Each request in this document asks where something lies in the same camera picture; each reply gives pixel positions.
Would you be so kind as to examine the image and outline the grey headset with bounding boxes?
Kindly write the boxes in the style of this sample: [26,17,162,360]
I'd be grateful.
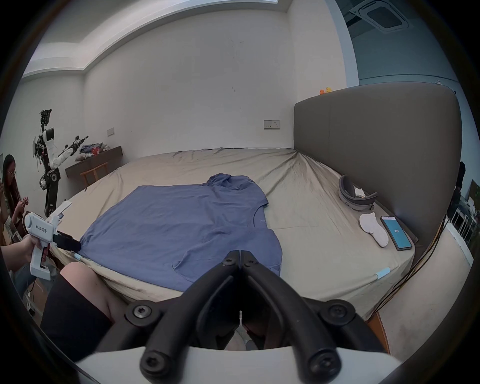
[338,175,378,214]

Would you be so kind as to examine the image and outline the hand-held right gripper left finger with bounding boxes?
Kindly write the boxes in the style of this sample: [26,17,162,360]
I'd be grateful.
[98,250,241,376]

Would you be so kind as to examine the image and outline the blue shirt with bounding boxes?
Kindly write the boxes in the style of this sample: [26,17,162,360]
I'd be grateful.
[79,173,283,293]

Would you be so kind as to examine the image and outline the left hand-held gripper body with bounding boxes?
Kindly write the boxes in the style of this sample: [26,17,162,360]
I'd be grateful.
[23,200,73,280]

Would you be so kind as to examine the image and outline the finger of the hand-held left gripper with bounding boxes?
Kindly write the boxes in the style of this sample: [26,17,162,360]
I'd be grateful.
[64,232,83,253]

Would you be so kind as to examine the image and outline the person's left forearm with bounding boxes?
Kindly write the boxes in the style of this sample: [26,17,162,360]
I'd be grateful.
[0,244,24,272]

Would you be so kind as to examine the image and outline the phone with blue screen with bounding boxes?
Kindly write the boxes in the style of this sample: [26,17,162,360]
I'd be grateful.
[380,216,413,251]

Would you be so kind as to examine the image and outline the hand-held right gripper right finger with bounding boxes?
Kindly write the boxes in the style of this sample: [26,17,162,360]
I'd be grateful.
[240,250,388,376]

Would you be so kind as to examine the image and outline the dark wooden shelf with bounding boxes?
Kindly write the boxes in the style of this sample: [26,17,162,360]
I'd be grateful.
[65,142,123,178]

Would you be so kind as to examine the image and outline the wooden chair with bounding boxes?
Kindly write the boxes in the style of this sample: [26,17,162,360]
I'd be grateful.
[80,162,110,187]

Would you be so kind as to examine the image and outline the bed with beige sheet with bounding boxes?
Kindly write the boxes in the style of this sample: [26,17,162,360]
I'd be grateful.
[49,147,418,320]

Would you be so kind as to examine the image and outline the grey padded headboard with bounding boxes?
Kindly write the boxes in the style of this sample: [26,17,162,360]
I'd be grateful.
[293,83,463,248]

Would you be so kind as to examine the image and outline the white and black robot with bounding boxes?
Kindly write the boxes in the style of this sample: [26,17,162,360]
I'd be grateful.
[33,109,90,219]

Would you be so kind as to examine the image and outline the black cable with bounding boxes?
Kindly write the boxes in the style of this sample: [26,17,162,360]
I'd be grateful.
[374,215,451,316]

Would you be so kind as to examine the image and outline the person's legs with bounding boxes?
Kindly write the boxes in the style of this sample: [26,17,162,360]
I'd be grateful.
[40,262,131,363]

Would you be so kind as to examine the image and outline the person's left hand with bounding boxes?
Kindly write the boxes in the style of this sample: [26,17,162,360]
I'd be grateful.
[18,234,50,265]

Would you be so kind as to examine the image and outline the white hand controller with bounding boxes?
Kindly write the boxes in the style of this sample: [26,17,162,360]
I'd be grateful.
[359,212,389,248]

